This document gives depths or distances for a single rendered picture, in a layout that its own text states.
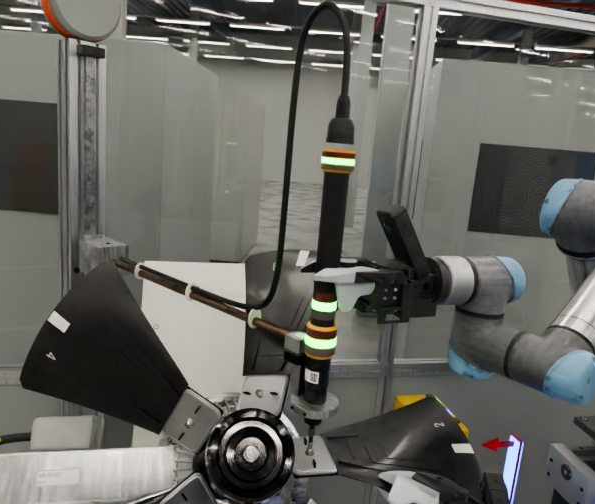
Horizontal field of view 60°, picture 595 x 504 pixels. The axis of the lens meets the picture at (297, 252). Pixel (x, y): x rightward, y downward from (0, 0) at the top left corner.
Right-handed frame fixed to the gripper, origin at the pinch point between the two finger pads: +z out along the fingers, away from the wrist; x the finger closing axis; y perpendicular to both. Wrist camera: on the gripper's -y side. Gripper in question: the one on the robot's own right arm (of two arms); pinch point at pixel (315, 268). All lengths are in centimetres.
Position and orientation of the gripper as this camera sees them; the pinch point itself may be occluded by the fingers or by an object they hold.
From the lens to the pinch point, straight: 70.1
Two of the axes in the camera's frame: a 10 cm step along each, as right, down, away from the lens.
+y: -0.9, 9.8, 2.0
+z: -9.2, 0.0, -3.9
